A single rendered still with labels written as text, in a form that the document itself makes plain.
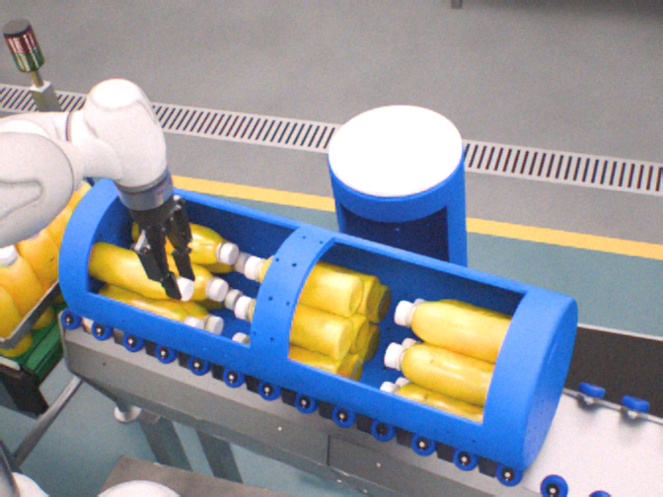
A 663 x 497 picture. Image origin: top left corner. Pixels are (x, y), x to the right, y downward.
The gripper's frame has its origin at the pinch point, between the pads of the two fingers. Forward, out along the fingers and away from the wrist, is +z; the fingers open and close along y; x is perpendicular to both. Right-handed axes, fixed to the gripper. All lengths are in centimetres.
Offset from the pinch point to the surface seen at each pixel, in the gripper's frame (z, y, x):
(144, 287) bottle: 2.1, -3.2, 5.5
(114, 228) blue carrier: 2.9, 7.8, 20.0
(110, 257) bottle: -0.1, -0.9, 14.1
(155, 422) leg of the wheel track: 52, -4, 18
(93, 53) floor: 117, 170, 184
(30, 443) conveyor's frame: 84, -8, 64
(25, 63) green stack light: -3, 38, 64
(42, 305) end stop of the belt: 17.9, -4.8, 34.1
